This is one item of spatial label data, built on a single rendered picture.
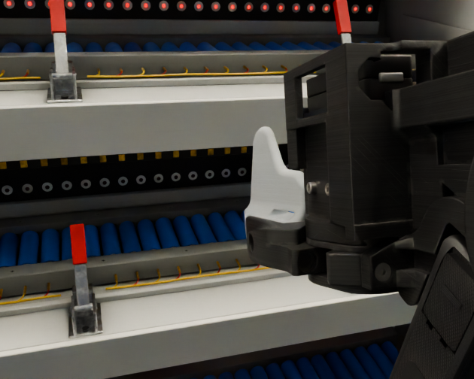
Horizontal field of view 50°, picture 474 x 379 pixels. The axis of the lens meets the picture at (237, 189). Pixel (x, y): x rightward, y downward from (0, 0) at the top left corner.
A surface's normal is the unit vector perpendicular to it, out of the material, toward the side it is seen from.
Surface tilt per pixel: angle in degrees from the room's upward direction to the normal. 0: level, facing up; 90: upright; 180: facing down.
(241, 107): 111
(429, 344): 88
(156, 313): 21
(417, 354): 88
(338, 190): 89
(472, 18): 90
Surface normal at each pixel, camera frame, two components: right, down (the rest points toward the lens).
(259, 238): -0.90, 0.07
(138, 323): 0.05, -0.90
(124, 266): 0.29, 0.43
